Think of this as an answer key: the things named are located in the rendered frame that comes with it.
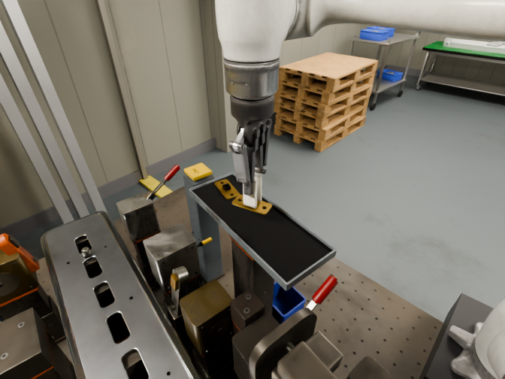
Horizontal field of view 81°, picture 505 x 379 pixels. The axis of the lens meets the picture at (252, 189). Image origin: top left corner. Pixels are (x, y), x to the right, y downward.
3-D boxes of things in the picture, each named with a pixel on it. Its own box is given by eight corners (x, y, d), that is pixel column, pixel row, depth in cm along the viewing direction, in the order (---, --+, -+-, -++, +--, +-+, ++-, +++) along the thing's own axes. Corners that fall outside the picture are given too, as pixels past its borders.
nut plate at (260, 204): (231, 204, 65) (231, 199, 64) (239, 195, 68) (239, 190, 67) (265, 215, 62) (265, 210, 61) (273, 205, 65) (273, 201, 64)
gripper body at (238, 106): (244, 83, 55) (245, 129, 60) (219, 97, 49) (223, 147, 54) (281, 89, 52) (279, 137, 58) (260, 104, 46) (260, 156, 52)
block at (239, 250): (234, 321, 96) (227, 216, 70) (253, 307, 100) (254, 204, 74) (252, 346, 90) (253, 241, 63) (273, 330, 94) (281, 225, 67)
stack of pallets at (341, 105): (318, 110, 436) (326, 51, 389) (365, 124, 395) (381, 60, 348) (270, 133, 372) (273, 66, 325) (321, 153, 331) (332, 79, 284)
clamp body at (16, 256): (17, 342, 91) (-54, 263, 70) (67, 316, 98) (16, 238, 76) (20, 365, 85) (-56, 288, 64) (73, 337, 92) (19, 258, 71)
